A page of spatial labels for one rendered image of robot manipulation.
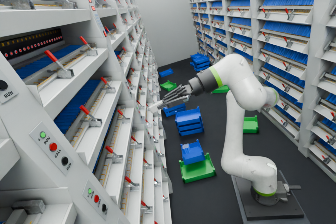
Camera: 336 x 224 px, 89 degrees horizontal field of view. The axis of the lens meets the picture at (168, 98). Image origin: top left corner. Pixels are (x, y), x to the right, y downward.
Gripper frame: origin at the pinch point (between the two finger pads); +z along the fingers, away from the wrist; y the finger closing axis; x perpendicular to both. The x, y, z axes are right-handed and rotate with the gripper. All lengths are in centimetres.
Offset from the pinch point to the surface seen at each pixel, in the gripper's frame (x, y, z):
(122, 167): -8.5, -15.6, 21.2
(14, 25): 44, -22, 10
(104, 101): 11.8, 5.5, 20.3
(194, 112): -92, 115, -6
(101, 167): -2.7, -17.1, 26.2
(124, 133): -7.4, 4.9, 22.9
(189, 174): -103, 44, 23
